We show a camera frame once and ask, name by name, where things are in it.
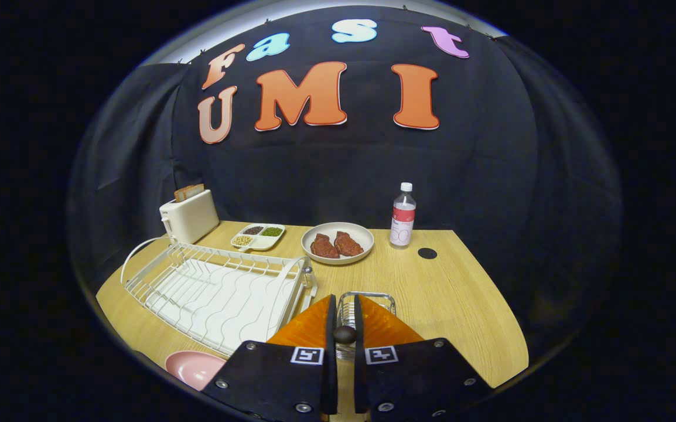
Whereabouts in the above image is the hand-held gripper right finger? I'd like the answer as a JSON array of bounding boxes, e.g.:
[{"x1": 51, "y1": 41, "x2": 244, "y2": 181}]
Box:
[{"x1": 354, "y1": 294, "x2": 494, "y2": 422}]

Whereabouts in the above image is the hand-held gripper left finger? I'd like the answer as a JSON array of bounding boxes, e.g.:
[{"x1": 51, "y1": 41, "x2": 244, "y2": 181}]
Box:
[{"x1": 202, "y1": 294, "x2": 339, "y2": 422}]

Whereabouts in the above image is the metal wire basket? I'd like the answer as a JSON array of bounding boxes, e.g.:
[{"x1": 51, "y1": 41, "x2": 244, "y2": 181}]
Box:
[{"x1": 336, "y1": 291, "x2": 397, "y2": 359}]

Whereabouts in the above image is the white wire dish rack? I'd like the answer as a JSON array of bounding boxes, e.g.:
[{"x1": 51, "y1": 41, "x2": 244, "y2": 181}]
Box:
[{"x1": 120, "y1": 236, "x2": 319, "y2": 358}]

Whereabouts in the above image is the pink plate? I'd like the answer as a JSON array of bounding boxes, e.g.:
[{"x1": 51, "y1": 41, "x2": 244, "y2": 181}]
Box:
[{"x1": 165, "y1": 350, "x2": 227, "y2": 392}]

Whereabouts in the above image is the beige round plate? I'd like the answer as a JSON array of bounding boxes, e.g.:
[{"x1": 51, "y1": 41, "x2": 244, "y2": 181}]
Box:
[{"x1": 302, "y1": 222, "x2": 375, "y2": 266}]

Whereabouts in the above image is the white divided dish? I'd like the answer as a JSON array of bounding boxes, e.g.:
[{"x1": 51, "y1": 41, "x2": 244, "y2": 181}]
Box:
[{"x1": 231, "y1": 223, "x2": 286, "y2": 253}]

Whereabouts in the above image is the red-brown steak piece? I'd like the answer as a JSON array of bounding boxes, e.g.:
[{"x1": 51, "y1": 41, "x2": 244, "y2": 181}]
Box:
[
  {"x1": 334, "y1": 231, "x2": 365, "y2": 257},
  {"x1": 310, "y1": 233, "x2": 340, "y2": 259}
]

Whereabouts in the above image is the clear water bottle red label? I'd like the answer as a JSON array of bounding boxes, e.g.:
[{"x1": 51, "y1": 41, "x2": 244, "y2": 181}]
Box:
[{"x1": 390, "y1": 182, "x2": 417, "y2": 250}]

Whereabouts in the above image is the black backdrop cloth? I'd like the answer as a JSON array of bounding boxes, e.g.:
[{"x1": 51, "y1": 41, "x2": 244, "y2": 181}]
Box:
[{"x1": 67, "y1": 6, "x2": 623, "y2": 376}]

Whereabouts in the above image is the white toaster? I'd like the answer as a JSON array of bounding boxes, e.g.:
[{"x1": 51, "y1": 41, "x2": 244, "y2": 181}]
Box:
[{"x1": 159, "y1": 189, "x2": 220, "y2": 245}]

